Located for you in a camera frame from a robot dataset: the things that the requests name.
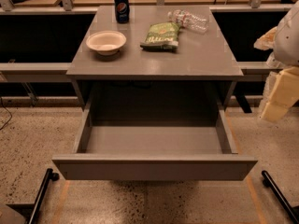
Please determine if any black cable on floor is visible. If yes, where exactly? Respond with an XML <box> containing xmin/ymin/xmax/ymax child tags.
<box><xmin>0</xmin><ymin>96</ymin><xmax>13</xmax><ymax>131</ymax></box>

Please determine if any clear plastic water bottle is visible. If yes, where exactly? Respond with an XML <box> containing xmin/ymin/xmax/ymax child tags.
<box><xmin>167</xmin><ymin>9</ymin><xmax>208</xmax><ymax>34</ymax></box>

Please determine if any green jalapeno chip bag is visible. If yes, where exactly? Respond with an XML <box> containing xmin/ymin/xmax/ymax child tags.
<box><xmin>140</xmin><ymin>22</ymin><xmax>180</xmax><ymax>51</ymax></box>

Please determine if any black left base leg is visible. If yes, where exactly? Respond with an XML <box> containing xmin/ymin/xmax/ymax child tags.
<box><xmin>7</xmin><ymin>168</ymin><xmax>60</xmax><ymax>224</ymax></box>

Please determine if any black right base leg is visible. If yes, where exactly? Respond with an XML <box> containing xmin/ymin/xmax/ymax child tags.
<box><xmin>262</xmin><ymin>170</ymin><xmax>299</xmax><ymax>224</ymax></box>

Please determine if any white paper bowl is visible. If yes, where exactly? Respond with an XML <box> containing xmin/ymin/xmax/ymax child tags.
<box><xmin>86</xmin><ymin>31</ymin><xmax>126</xmax><ymax>56</ymax></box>

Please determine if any grey drawer cabinet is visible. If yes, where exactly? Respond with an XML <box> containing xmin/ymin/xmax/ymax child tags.
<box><xmin>67</xmin><ymin>6</ymin><xmax>242</xmax><ymax>127</ymax></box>

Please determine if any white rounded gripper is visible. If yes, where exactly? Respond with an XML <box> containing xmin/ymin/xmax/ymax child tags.
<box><xmin>253</xmin><ymin>27</ymin><xmax>299</xmax><ymax>122</ymax></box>

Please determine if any open grey top drawer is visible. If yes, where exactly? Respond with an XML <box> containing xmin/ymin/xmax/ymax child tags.
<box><xmin>52</xmin><ymin>93</ymin><xmax>257</xmax><ymax>181</ymax></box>

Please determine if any blue pepsi can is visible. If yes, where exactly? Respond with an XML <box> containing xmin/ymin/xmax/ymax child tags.
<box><xmin>114</xmin><ymin>0</ymin><xmax>130</xmax><ymax>23</ymax></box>

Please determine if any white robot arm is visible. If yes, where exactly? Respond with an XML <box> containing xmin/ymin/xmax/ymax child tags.
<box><xmin>253</xmin><ymin>1</ymin><xmax>299</xmax><ymax>122</ymax></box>

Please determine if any black base leg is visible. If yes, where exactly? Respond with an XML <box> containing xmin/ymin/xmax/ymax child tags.
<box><xmin>7</xmin><ymin>168</ymin><xmax>60</xmax><ymax>224</ymax></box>
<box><xmin>262</xmin><ymin>170</ymin><xmax>299</xmax><ymax>224</ymax></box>

